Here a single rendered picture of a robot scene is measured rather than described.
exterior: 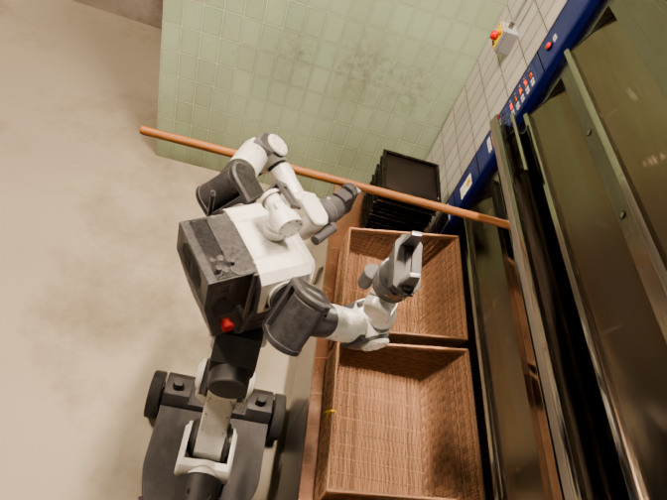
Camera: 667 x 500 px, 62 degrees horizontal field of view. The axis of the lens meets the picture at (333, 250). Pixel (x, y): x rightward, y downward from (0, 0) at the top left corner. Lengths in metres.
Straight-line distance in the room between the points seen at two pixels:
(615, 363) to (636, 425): 0.15
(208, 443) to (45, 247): 1.45
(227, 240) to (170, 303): 1.60
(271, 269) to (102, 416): 1.49
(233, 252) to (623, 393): 0.94
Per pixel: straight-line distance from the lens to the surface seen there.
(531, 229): 1.78
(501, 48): 2.68
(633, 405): 1.41
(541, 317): 1.51
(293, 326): 1.26
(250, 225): 1.39
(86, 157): 3.64
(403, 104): 3.19
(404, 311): 2.44
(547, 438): 1.67
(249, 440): 2.43
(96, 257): 3.10
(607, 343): 1.49
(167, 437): 2.41
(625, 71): 1.85
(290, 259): 1.34
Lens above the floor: 2.40
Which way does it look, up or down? 46 degrees down
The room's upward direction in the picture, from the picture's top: 23 degrees clockwise
